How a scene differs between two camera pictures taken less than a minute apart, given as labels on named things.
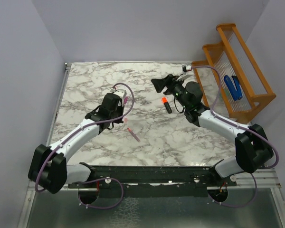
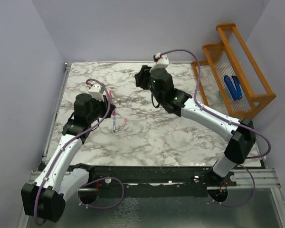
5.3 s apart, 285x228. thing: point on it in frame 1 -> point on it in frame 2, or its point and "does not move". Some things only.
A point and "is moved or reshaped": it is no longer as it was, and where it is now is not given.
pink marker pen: [135, 136] is moved or reshaped
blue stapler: [236, 95] does not move
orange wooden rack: [242, 90] does not move
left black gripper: [120, 106] -> [106, 106]
